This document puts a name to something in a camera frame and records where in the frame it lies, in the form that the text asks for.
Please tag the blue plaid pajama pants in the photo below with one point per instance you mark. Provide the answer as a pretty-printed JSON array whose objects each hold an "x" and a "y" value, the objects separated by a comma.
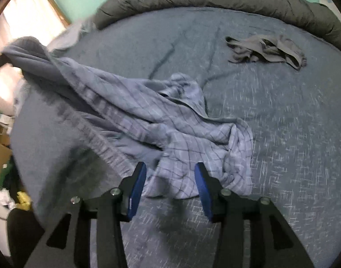
[{"x": 159, "y": 117}]

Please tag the small dark grey garment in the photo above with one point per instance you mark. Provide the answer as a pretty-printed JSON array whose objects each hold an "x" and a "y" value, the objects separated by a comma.
[{"x": 268, "y": 51}]

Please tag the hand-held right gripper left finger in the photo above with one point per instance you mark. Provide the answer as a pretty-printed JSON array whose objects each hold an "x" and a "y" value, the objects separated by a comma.
[{"x": 137, "y": 184}]

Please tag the bed with blue sheet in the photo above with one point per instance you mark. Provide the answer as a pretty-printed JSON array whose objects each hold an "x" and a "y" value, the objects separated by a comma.
[{"x": 285, "y": 117}]

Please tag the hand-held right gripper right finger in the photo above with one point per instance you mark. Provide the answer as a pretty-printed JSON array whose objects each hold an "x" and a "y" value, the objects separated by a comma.
[{"x": 201, "y": 189}]

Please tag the pale crumpled cloth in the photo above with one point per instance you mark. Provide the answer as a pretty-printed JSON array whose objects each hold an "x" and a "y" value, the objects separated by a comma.
[{"x": 70, "y": 36}]

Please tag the yellow crumpled item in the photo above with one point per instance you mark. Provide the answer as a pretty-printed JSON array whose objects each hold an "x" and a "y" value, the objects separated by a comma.
[{"x": 23, "y": 199}]

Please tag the pale window curtain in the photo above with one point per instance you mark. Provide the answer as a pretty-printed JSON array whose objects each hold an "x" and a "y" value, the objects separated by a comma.
[{"x": 28, "y": 14}]

